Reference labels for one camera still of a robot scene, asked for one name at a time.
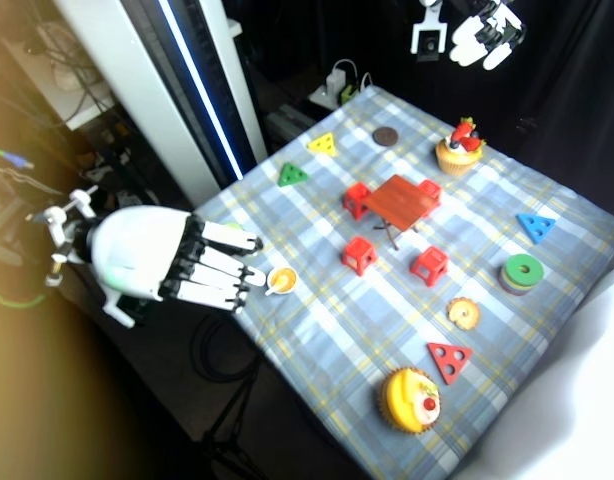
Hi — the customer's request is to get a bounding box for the brown toy table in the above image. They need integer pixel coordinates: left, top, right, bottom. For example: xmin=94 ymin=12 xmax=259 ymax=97
xmin=361 ymin=173 xmax=441 ymax=251

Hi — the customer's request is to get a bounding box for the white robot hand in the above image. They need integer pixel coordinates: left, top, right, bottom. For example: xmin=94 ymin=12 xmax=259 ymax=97
xmin=86 ymin=204 xmax=268 ymax=330
xmin=449 ymin=0 xmax=528 ymax=71

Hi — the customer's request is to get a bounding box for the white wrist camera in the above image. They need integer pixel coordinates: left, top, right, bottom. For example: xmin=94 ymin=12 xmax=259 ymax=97
xmin=410 ymin=0 xmax=447 ymax=63

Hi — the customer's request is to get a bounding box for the strawberry toy cupcake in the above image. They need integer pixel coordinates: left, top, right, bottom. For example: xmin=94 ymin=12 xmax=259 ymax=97
xmin=434 ymin=116 xmax=487 ymax=177

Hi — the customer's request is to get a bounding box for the yellow triangle block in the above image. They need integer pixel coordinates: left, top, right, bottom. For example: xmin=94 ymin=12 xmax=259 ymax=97
xmin=306 ymin=132 xmax=338 ymax=158

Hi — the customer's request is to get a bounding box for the stack of coloured rings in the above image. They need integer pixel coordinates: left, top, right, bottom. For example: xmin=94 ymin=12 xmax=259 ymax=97
xmin=497 ymin=253 xmax=545 ymax=297

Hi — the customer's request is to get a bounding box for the green cable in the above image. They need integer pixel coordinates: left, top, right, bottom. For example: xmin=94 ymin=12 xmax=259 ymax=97
xmin=0 ymin=287 xmax=48 ymax=308

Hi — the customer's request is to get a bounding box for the small toy tart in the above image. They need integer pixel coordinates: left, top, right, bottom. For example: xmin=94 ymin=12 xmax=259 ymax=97
xmin=446 ymin=296 xmax=482 ymax=331

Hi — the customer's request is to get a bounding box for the white shelf with cables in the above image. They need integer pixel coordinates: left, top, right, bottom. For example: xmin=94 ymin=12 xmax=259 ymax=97
xmin=0 ymin=19 xmax=116 ymax=132

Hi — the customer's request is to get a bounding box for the red toy stool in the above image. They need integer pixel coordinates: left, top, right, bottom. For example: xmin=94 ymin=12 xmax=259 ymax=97
xmin=342 ymin=182 xmax=373 ymax=221
xmin=341 ymin=235 xmax=380 ymax=277
xmin=409 ymin=245 xmax=450 ymax=287
xmin=415 ymin=178 xmax=443 ymax=207

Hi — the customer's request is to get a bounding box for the white robot column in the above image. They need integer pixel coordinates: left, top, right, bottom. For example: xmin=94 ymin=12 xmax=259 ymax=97
xmin=54 ymin=0 xmax=268 ymax=206

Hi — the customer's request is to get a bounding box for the yellow fruit toy tart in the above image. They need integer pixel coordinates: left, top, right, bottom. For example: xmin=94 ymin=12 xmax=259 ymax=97
xmin=377 ymin=367 xmax=443 ymax=435

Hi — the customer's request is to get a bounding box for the blue triangle block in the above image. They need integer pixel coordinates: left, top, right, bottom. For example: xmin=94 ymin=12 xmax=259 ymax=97
xmin=515 ymin=212 xmax=558 ymax=245

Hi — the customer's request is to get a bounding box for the black tripod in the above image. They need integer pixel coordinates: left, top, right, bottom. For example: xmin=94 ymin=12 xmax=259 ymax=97
xmin=201 ymin=359 xmax=268 ymax=480

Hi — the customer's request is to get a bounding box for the white bowl with yellow contents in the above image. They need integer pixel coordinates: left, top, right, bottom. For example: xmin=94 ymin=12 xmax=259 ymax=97
xmin=264 ymin=267 xmax=299 ymax=297

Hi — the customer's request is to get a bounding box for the black coiled cable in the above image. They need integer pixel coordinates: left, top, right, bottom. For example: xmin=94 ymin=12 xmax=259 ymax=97
xmin=189 ymin=314 xmax=261 ymax=384

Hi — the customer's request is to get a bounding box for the green triangle block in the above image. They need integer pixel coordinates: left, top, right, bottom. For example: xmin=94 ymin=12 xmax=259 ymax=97
xmin=277 ymin=162 xmax=310 ymax=189

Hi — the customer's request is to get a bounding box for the red triangle block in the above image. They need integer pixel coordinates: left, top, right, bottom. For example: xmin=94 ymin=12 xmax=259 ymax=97
xmin=426 ymin=342 xmax=474 ymax=386

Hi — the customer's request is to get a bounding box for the white power strip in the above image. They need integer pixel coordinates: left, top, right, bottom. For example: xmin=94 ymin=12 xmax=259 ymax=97
xmin=307 ymin=58 xmax=373 ymax=109

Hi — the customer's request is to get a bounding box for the blue plaid cloth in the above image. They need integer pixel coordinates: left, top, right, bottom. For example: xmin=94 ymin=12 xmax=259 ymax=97
xmin=194 ymin=84 xmax=614 ymax=480

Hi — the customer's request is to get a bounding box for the white cover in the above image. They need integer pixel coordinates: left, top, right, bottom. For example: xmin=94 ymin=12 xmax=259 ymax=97
xmin=456 ymin=264 xmax=614 ymax=480

